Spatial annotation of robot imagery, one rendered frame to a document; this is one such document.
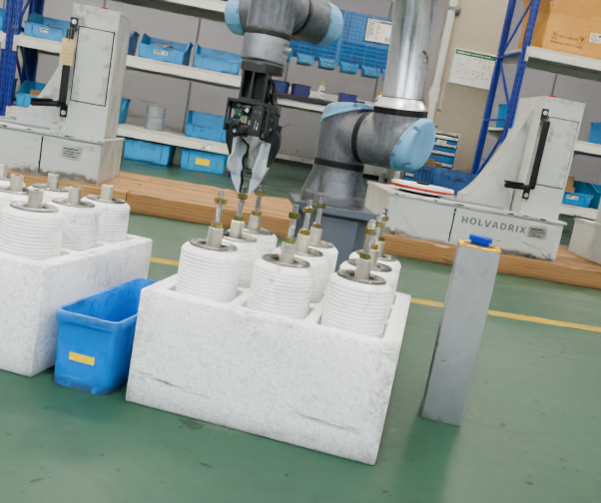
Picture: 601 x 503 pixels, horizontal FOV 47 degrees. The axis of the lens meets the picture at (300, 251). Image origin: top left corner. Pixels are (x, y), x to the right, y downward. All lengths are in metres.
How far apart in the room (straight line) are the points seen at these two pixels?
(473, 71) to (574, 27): 1.48
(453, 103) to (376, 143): 5.96
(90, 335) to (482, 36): 6.74
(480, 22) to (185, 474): 6.92
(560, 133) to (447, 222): 0.65
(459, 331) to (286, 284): 0.34
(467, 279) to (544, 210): 2.19
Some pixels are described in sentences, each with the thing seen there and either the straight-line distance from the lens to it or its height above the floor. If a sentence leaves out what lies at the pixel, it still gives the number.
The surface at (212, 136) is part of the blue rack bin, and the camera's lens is 5.66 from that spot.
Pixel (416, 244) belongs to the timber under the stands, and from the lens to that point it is 3.06.
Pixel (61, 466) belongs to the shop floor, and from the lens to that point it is 0.93.
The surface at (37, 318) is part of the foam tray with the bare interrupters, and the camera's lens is 1.15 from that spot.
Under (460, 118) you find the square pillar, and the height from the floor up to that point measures 0.88.
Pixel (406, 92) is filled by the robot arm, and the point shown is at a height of 0.57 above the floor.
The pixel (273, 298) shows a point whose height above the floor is 0.20.
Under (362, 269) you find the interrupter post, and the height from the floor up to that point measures 0.27.
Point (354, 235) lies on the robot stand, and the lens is 1.55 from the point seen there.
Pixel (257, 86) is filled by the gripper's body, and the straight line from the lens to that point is 1.15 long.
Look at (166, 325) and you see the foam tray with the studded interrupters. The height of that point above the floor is 0.13.
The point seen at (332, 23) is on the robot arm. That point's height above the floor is 0.64.
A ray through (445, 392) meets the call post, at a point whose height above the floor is 0.05.
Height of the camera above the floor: 0.45
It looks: 10 degrees down
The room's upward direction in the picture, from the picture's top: 10 degrees clockwise
